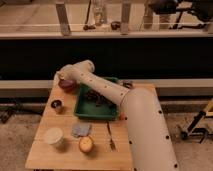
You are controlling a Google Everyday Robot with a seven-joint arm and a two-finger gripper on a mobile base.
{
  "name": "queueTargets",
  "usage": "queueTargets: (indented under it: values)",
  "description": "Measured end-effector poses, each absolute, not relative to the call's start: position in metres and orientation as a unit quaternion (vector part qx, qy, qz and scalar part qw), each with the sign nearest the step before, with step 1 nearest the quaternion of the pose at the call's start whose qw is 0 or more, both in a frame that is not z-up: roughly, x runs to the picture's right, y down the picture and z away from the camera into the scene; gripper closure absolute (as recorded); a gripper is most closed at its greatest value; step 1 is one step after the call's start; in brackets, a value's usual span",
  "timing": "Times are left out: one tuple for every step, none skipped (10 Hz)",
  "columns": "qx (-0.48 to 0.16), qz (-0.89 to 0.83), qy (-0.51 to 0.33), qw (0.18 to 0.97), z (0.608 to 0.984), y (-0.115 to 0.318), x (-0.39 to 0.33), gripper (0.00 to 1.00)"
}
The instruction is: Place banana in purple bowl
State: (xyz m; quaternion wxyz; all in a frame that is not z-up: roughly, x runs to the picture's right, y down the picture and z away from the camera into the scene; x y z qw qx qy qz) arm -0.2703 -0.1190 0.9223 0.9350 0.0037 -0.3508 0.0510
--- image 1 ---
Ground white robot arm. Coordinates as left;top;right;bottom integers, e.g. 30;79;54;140
56;60;180;171

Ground purple bowl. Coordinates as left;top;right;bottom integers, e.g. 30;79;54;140
58;79;77;91

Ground dark grapes in tray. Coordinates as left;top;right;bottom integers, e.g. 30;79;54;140
84;90;106;106

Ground green plastic tray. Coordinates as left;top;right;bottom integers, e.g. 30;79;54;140
74;84;118;121

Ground small orange object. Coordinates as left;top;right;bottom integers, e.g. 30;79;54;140
119;112;126;120

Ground grey folded cloth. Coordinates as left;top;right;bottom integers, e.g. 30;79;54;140
71;123;92;138

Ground metal fork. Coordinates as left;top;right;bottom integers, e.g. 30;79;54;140
107;122;116;151

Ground yellow round bread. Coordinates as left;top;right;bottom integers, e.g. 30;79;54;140
79;136;94;153

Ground white plastic cup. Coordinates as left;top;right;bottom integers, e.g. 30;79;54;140
44;127;64;148

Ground yellow black tripod stand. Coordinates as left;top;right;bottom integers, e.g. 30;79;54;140
180;98;213;143

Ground black office chair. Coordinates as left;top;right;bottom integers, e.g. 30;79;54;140
149;0;213;29

